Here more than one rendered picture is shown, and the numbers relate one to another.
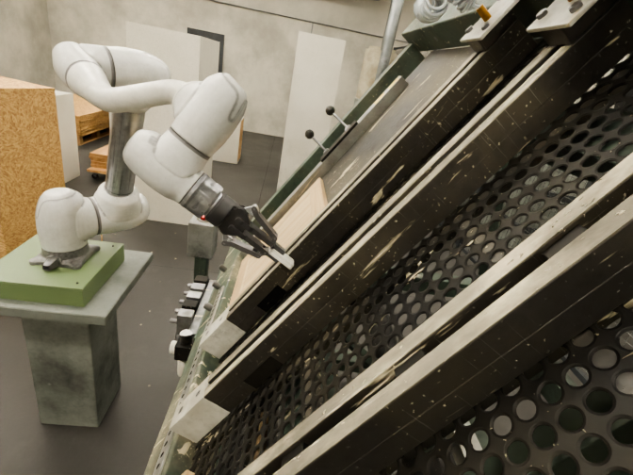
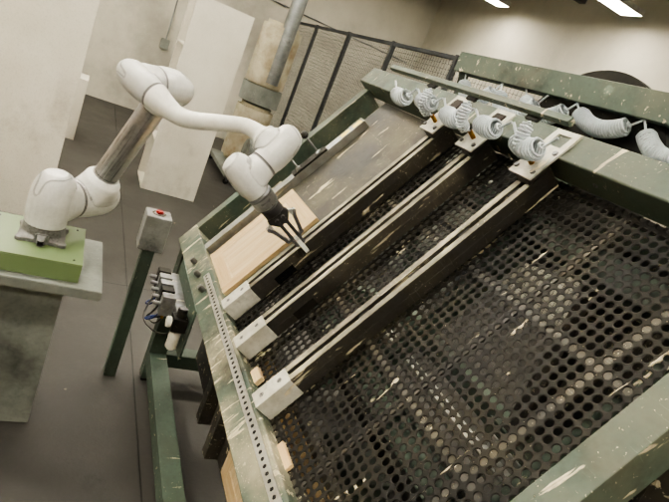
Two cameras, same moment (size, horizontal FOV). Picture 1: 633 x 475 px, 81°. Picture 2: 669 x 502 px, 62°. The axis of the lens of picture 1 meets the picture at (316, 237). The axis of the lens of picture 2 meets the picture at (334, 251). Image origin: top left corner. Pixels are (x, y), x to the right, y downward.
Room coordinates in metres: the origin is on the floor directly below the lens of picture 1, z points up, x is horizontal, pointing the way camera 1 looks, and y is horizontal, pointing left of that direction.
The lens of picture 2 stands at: (-1.07, 0.65, 1.83)
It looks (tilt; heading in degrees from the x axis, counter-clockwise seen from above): 16 degrees down; 339
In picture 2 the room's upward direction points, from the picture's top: 23 degrees clockwise
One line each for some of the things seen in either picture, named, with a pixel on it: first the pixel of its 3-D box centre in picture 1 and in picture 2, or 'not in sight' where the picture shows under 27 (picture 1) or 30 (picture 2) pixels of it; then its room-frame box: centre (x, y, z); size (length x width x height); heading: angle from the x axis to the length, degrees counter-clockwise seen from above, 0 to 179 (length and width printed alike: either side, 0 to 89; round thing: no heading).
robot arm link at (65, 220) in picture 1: (64, 217); (53, 196); (1.24, 0.96, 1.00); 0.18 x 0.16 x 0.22; 142
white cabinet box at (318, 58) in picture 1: (307, 119); (192, 100); (5.34, 0.44, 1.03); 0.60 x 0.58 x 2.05; 8
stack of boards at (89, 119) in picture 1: (86, 115); not in sight; (6.50, 4.44, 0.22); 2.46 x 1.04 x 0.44; 8
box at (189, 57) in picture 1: (176, 127); (32, 88); (3.81, 1.64, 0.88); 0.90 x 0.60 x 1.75; 8
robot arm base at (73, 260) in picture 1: (62, 252); (43, 230); (1.21, 0.96, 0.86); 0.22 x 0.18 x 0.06; 8
